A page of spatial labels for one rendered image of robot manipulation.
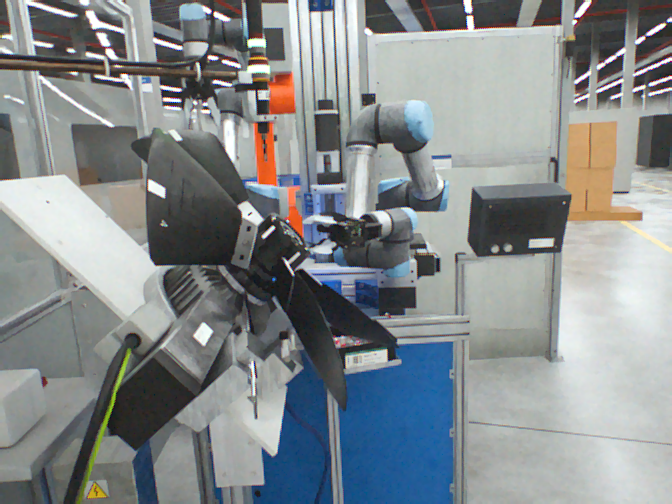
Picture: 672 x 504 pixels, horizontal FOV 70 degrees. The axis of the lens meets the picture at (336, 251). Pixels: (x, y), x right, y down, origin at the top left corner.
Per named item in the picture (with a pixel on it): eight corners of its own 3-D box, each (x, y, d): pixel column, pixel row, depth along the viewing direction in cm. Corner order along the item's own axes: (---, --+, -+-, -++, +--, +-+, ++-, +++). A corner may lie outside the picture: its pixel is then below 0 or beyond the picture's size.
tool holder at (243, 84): (246, 120, 98) (242, 69, 96) (232, 123, 103) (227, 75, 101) (285, 120, 103) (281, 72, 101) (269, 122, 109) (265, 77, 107)
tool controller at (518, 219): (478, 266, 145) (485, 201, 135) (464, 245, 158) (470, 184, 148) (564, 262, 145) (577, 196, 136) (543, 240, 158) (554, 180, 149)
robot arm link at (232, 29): (276, 121, 199) (255, 36, 153) (250, 122, 199) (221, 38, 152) (276, 97, 203) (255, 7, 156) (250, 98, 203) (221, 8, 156)
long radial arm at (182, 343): (169, 325, 93) (211, 285, 92) (198, 352, 95) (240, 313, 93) (102, 402, 65) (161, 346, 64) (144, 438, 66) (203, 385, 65)
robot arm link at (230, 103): (245, 213, 179) (244, 80, 191) (205, 215, 179) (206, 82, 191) (251, 222, 191) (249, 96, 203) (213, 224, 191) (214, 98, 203)
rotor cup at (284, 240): (222, 269, 91) (271, 222, 90) (220, 238, 104) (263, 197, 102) (276, 311, 98) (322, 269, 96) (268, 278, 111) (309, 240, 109)
